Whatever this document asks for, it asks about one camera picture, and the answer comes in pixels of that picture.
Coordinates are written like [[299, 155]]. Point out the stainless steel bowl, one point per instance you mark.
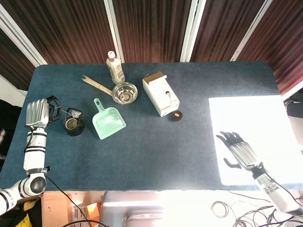
[[125, 93]]

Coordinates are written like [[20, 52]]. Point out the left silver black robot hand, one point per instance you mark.
[[38, 113]]

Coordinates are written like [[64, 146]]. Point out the brown cardboard box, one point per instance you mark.
[[56, 208]]

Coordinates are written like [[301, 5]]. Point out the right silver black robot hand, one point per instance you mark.
[[243, 153]]

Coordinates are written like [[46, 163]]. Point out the white cardboard carton box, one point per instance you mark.
[[161, 97]]

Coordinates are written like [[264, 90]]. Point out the white frame post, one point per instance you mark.
[[192, 30], [23, 40], [251, 28], [113, 28]]

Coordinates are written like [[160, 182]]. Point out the bamboo stick bundle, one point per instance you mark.
[[97, 85]]

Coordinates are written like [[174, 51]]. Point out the small black round lid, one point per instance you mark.
[[175, 116]]

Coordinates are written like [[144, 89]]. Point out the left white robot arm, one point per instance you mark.
[[33, 156]]

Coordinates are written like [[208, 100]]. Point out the dark brown pleated curtain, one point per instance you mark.
[[154, 28]]

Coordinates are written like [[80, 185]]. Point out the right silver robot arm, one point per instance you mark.
[[279, 198]]

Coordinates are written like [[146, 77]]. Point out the white plastic bottle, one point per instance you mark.
[[115, 69]]

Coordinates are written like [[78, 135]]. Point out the yellow plastic bag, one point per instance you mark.
[[27, 218]]

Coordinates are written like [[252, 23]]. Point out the black cast iron teapot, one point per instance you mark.
[[73, 127]]

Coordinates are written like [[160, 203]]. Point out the grey robot torso base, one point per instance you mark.
[[132, 208]]

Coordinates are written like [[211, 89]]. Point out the mint green plastic dustpan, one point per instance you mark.
[[107, 123]]

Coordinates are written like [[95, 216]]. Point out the blue carpet table cover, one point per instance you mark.
[[151, 151]]

